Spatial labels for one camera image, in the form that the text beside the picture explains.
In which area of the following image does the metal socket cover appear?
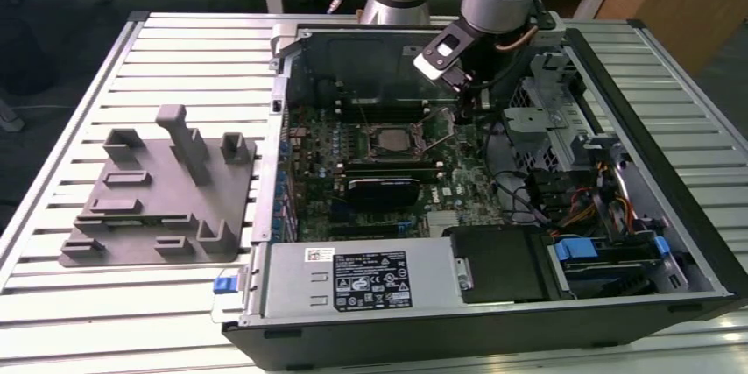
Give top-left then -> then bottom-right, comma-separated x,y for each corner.
415,104 -> 472,152

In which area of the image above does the silver CPU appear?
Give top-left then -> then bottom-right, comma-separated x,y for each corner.
376,127 -> 420,152

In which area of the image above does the CPU socket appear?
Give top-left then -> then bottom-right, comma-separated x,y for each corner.
364,123 -> 431,160

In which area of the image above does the small grey wrist box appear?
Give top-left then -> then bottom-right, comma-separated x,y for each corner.
535,10 -> 567,46

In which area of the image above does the perforated metal drive cage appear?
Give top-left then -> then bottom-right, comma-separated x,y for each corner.
501,52 -> 620,173

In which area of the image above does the black RAM slot row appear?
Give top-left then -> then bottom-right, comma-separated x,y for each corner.
336,97 -> 433,123
341,159 -> 445,182

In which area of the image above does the green motherboard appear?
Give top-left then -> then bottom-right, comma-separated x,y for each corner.
279,100 -> 509,243

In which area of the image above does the brown wooden cabinet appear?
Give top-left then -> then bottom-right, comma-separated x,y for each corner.
601,0 -> 748,77

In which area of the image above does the black graphics card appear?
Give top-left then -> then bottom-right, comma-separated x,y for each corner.
345,176 -> 421,209

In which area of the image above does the silver heat sink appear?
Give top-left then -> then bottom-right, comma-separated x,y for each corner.
428,211 -> 464,237

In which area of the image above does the blue disk carrier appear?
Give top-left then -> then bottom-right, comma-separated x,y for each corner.
552,236 -> 601,264

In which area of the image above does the black plastic fan shroud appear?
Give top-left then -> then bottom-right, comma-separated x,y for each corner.
449,224 -> 563,305

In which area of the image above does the metal disk bay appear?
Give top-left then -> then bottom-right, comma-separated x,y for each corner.
545,233 -> 691,300

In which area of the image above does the grey power supply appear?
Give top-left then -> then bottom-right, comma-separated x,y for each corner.
256,240 -> 469,321

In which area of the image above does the grey parts rack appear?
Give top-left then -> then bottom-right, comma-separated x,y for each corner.
57,103 -> 261,269

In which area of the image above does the black open PC case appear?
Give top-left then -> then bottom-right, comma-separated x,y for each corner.
219,21 -> 748,370

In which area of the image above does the blue plastic latch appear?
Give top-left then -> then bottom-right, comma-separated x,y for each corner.
213,275 -> 241,296

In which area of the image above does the white metal foot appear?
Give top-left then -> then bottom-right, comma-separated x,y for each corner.
0,97 -> 25,132

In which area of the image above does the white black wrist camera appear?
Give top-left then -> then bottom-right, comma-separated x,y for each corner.
412,32 -> 472,82

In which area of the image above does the black cable bundle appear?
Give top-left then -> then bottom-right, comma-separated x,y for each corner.
489,170 -> 556,229

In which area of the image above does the orange yellow wire bundle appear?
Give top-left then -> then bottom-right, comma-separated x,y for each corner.
560,161 -> 639,229

